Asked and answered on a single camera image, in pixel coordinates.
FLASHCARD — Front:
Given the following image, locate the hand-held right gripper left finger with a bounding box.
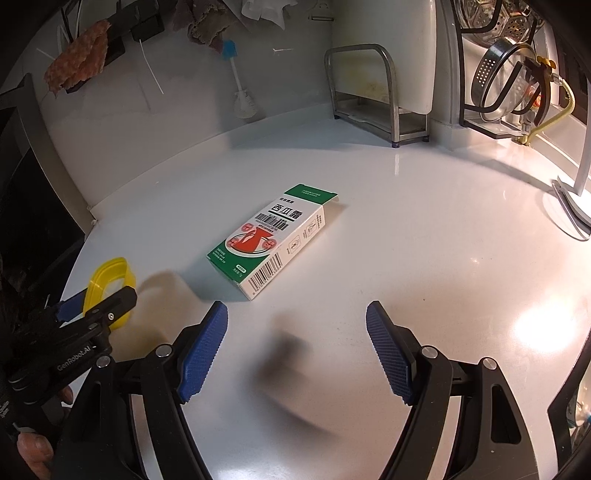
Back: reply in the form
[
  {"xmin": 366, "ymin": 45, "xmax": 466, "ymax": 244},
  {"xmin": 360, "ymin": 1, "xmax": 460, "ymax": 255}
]
[{"xmin": 51, "ymin": 301, "xmax": 229, "ymax": 480}]

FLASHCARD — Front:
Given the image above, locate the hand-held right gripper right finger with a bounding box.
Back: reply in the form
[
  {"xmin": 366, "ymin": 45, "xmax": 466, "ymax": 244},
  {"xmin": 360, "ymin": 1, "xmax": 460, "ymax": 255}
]
[{"xmin": 366, "ymin": 300, "xmax": 539, "ymax": 480}]

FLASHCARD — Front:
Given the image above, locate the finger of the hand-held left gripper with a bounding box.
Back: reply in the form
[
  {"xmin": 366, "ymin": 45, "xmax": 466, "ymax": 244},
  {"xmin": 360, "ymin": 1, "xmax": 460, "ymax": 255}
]
[
  {"xmin": 55, "ymin": 287, "xmax": 93, "ymax": 324},
  {"xmin": 84, "ymin": 285, "xmax": 138, "ymax": 332}
]

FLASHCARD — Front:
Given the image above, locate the yellow plastic lid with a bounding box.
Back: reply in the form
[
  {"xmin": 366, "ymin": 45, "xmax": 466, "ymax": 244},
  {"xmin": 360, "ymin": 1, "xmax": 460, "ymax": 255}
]
[{"xmin": 84, "ymin": 257, "xmax": 137, "ymax": 330}]

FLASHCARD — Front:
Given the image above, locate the green and white carton box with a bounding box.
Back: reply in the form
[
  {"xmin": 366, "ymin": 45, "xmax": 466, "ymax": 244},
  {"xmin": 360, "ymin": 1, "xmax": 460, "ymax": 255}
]
[{"xmin": 206, "ymin": 183, "xmax": 340, "ymax": 302}]

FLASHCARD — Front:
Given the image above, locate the person's left hand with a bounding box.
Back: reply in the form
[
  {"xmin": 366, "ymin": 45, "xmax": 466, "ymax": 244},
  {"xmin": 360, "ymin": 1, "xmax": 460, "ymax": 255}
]
[{"xmin": 16, "ymin": 385, "xmax": 75, "ymax": 480}]

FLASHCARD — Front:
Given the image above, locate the dark appliance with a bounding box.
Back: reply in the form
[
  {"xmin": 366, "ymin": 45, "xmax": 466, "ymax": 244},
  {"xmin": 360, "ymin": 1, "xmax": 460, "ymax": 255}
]
[{"xmin": 0, "ymin": 74, "xmax": 93, "ymax": 296}]

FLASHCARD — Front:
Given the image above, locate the white stand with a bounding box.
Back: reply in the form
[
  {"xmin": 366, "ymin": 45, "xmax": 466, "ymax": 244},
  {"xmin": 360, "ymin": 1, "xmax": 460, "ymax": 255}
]
[{"xmin": 542, "ymin": 152, "xmax": 591, "ymax": 241}]

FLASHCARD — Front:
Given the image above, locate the white plastic strip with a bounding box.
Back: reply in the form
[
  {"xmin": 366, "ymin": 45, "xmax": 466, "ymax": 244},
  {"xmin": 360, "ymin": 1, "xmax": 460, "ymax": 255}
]
[{"xmin": 139, "ymin": 39, "xmax": 165, "ymax": 95}]

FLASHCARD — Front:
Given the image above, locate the metal cutting board rack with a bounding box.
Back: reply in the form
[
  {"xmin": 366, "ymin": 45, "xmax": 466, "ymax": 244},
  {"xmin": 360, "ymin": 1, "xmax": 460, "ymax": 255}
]
[{"xmin": 324, "ymin": 44, "xmax": 430, "ymax": 147}]

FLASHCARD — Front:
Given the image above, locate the orange dish cloth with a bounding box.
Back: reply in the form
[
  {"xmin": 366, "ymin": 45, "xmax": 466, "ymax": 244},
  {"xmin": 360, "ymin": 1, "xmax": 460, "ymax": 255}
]
[{"xmin": 44, "ymin": 19, "xmax": 112, "ymax": 97}]

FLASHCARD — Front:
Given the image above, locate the blue and white bottle brush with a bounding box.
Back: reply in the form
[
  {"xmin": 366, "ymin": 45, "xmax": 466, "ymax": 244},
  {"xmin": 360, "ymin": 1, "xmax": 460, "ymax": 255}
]
[{"xmin": 221, "ymin": 39, "xmax": 259, "ymax": 120}]

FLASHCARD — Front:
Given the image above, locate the grey dish cloth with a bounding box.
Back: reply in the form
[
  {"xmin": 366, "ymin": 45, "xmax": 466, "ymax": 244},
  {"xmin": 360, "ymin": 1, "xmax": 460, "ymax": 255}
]
[{"xmin": 173, "ymin": 0, "xmax": 227, "ymax": 51}]

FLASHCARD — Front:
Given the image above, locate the white cutting board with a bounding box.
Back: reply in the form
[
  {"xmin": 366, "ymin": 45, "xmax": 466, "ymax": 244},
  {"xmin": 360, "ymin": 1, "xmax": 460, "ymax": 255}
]
[{"xmin": 330, "ymin": 0, "xmax": 437, "ymax": 114}]

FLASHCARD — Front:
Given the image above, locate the metal colander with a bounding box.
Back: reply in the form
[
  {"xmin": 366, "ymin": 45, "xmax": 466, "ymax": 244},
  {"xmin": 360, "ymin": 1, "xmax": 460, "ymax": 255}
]
[{"xmin": 473, "ymin": 37, "xmax": 548, "ymax": 116}]

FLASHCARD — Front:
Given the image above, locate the white cloth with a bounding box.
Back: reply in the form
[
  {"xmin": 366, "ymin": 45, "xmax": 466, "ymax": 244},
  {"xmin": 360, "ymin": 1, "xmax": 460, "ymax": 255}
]
[{"xmin": 241, "ymin": 0, "xmax": 289, "ymax": 27}]

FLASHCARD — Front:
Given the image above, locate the metal steamer basket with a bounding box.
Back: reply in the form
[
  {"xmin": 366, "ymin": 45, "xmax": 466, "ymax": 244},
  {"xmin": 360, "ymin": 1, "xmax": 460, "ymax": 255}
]
[{"xmin": 455, "ymin": 0, "xmax": 546, "ymax": 47}]

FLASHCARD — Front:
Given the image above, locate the black wire rack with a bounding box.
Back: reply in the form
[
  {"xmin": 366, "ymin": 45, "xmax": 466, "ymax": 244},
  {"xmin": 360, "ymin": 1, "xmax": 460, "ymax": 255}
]
[{"xmin": 455, "ymin": 0, "xmax": 557, "ymax": 139}]

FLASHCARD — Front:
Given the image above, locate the yellow gas hose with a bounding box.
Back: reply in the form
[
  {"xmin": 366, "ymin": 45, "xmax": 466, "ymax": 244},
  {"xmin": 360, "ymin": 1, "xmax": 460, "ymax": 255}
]
[{"xmin": 517, "ymin": 55, "xmax": 577, "ymax": 147}]

